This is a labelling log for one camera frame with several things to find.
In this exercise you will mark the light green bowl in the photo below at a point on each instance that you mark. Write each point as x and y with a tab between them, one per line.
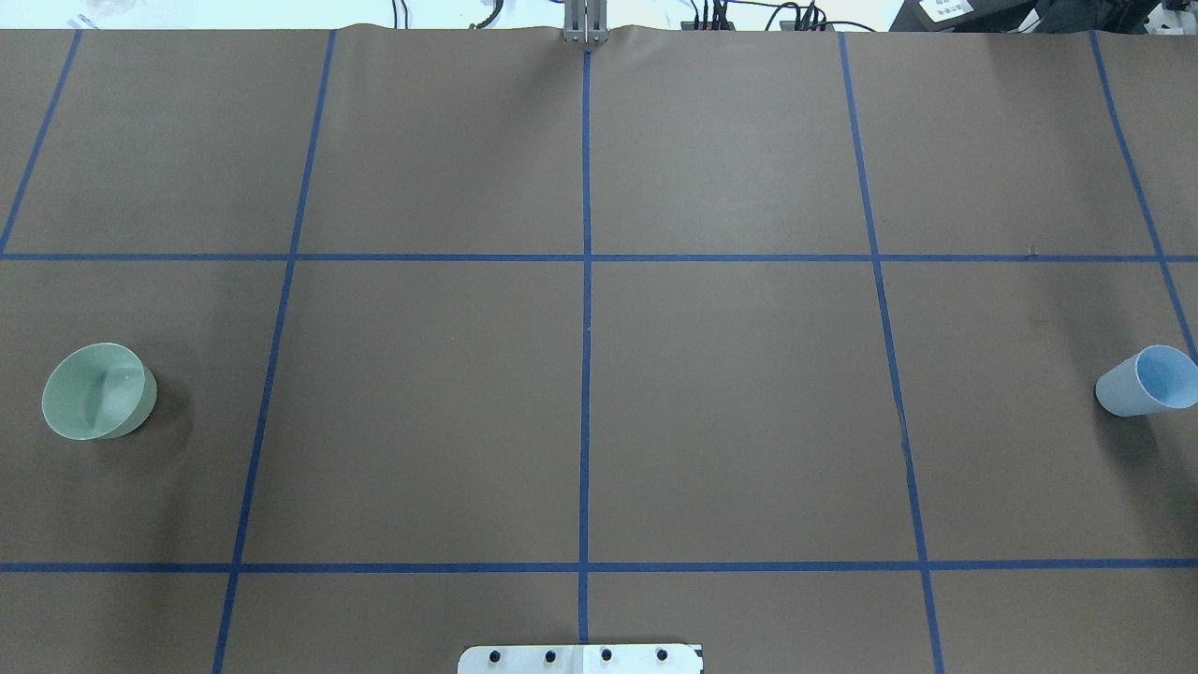
99	392

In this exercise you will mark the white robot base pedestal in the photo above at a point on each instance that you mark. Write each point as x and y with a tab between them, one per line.
584	658

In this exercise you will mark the light blue plastic cup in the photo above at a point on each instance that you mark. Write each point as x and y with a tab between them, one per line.
1158	378

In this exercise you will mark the aluminium frame post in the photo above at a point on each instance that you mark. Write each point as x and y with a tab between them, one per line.
585	22

